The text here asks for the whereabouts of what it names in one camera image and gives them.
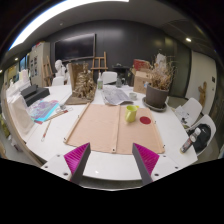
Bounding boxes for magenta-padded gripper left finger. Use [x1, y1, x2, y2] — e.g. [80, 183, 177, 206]
[40, 142, 92, 185]

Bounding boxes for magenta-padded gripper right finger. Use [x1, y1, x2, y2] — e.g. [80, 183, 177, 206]
[132, 142, 183, 186]

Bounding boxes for flat round red coaster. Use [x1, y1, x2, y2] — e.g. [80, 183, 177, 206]
[139, 115, 152, 126]

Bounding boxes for long wooden paintbrush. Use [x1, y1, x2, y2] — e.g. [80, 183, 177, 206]
[40, 119, 53, 143]

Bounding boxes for lime green mug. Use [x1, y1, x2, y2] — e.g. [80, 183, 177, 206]
[124, 104, 140, 123]

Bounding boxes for grey plant saucer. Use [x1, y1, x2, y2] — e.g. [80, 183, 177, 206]
[142, 96, 168, 113]

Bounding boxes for papers on chair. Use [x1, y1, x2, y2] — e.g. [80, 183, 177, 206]
[174, 105, 191, 123]

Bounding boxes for colourful painted sheet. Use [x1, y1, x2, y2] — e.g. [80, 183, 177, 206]
[26, 98, 61, 124]

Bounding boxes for black backpack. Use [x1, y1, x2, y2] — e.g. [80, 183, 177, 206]
[192, 123, 213, 154]

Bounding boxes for dried plant in grey pot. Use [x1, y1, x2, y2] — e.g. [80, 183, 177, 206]
[143, 54, 176, 109]

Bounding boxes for white chair holding backpack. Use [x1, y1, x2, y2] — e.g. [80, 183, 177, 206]
[191, 114, 217, 156]

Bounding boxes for open printed newspaper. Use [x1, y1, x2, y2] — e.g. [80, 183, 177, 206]
[100, 85, 134, 106]

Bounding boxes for white canvas panel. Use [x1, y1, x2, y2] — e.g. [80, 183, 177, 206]
[6, 94, 36, 134]

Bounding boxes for cardboard box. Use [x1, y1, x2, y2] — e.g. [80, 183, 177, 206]
[130, 68, 153, 95]

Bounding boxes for black flat box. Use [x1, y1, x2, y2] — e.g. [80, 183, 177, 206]
[20, 84, 51, 108]

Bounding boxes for white spray bottle green label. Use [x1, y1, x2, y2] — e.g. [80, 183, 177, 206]
[96, 71, 104, 91]

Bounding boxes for grey glass jug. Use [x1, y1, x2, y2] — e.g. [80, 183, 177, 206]
[115, 76, 126, 89]

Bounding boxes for wooden mannequin figure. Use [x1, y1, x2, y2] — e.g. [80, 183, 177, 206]
[198, 81, 208, 108]

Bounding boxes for wooden easel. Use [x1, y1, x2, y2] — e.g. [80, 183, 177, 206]
[90, 50, 109, 79]
[41, 54, 54, 87]

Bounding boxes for white plaster bust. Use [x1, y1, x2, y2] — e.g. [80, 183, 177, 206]
[54, 59, 67, 78]

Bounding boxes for red box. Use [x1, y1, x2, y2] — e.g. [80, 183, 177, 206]
[133, 58, 151, 72]

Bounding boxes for white torso statue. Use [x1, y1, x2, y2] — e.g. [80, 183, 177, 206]
[155, 53, 167, 67]

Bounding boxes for white cabinet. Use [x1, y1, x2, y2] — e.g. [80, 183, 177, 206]
[28, 41, 51, 88]

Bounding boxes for black wall screen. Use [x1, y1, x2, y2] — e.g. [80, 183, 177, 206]
[54, 33, 97, 63]

